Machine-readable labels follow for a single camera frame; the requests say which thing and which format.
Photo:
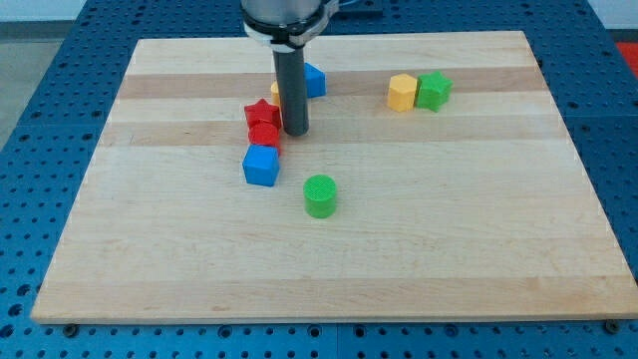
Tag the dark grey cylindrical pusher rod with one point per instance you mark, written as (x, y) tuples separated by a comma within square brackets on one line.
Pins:
[(290, 77)]

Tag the blue triangle block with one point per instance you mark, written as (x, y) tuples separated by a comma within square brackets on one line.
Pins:
[(315, 81)]

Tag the yellow heart block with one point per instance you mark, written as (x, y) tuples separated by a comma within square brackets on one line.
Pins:
[(274, 91)]

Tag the red star block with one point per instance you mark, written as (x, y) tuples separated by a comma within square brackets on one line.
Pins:
[(262, 112)]

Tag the red cylinder block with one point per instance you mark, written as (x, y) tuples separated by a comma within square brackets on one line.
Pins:
[(264, 136)]

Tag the blue cube block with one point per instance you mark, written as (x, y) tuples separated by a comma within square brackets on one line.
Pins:
[(261, 165)]

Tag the yellow hexagon block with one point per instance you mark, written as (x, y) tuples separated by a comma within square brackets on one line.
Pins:
[(402, 92)]

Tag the green cylinder block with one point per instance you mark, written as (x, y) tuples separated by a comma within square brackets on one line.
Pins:
[(320, 196)]

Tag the green star block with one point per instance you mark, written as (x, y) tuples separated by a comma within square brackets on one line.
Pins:
[(433, 91)]

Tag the light wooden board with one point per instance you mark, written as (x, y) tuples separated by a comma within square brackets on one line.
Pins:
[(482, 211)]

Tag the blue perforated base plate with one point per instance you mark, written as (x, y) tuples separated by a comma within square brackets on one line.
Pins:
[(46, 156)]

